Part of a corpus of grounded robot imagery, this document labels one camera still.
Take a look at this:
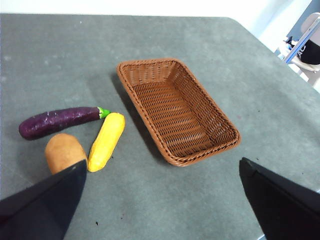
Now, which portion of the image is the yellow corn cob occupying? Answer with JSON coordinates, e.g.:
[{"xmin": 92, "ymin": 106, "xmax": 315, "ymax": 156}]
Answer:
[{"xmin": 87, "ymin": 112, "xmax": 126, "ymax": 173}]

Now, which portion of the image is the purple eggplant with green stem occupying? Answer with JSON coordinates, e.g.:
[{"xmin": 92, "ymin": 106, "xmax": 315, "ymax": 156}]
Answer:
[{"xmin": 18, "ymin": 106, "xmax": 111, "ymax": 140}]

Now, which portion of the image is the brown potato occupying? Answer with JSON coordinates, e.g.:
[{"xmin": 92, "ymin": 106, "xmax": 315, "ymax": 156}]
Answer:
[{"xmin": 44, "ymin": 133, "xmax": 89, "ymax": 175}]

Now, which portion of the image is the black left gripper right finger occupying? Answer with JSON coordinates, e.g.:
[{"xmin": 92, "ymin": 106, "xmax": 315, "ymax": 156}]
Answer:
[{"xmin": 239, "ymin": 157, "xmax": 320, "ymax": 240}]

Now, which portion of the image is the brown wicker basket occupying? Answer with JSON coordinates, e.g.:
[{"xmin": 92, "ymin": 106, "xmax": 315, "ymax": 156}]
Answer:
[{"xmin": 116, "ymin": 57, "xmax": 241, "ymax": 168}]

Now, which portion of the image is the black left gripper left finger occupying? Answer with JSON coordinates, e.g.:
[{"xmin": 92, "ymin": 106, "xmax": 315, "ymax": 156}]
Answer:
[{"xmin": 0, "ymin": 159, "xmax": 88, "ymax": 240}]

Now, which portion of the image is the beige chair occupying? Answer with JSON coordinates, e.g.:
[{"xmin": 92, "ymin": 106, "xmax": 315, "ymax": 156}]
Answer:
[{"xmin": 287, "ymin": 12, "xmax": 320, "ymax": 88}]

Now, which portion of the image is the black bag with white letters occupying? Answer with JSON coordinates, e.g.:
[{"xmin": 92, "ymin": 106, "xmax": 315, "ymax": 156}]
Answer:
[{"xmin": 297, "ymin": 38, "xmax": 320, "ymax": 65}]

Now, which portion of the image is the light blue bar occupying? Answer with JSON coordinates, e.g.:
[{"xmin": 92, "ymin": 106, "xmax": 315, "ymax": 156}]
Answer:
[{"xmin": 283, "ymin": 21, "xmax": 320, "ymax": 63}]

